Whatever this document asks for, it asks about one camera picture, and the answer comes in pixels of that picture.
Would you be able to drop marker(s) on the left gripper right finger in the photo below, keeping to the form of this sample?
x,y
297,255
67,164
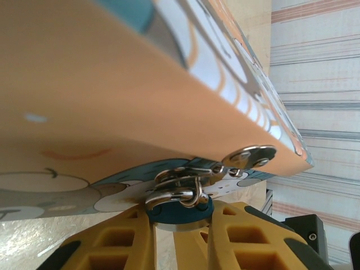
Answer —
x,y
218,247

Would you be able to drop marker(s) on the small blue padlock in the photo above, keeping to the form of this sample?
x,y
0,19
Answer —
x,y
180,218

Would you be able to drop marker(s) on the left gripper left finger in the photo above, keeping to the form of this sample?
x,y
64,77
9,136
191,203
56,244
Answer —
x,y
144,247

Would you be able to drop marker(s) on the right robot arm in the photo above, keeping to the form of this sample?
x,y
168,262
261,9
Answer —
x,y
303,239

